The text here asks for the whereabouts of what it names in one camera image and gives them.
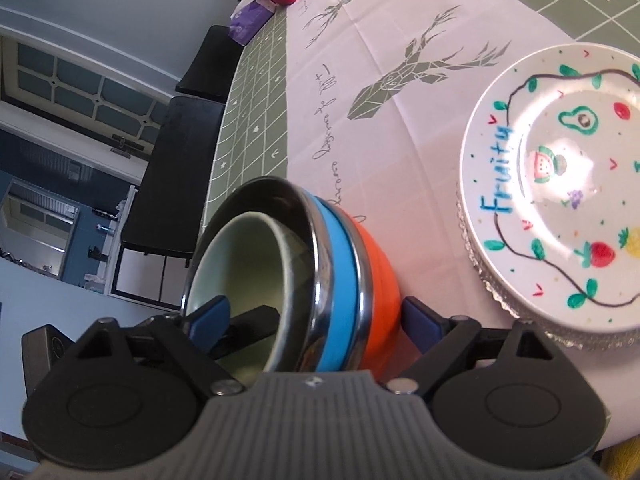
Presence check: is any white cabinet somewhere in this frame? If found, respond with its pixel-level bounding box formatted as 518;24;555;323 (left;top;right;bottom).
106;185;192;307

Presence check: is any white fruit-painted plate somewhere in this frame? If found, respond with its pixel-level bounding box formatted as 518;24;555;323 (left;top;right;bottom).
460;42;640;333

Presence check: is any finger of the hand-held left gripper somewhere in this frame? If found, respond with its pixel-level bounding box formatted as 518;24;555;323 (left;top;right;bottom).
212;306;279;361

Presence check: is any pale green ceramic bowl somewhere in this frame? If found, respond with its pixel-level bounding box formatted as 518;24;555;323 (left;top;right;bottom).
186;212;322;377

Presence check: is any black chair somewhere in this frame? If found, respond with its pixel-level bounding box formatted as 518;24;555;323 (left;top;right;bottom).
175;25;244;104
120;96;227;262

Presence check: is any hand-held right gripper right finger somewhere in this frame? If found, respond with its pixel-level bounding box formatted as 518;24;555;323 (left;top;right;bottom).
385;297;576;401

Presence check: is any purple tissue pack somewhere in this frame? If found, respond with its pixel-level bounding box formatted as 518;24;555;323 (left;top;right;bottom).
229;0;277;44

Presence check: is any orange steel-lined bowl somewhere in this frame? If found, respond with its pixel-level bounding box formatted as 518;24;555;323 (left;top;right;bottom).
330;210;404;377

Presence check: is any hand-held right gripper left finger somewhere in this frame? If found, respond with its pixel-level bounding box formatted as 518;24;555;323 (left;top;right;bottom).
62;296;249;398

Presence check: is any blue steel-lined bowl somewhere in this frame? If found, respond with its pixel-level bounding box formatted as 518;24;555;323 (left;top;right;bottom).
200;177;362;374

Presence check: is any white glazed door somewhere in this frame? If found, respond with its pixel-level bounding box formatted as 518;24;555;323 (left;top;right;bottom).
0;7;172;162

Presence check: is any white deer-print table runner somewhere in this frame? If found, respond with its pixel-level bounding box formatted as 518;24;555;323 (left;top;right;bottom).
282;0;640;453

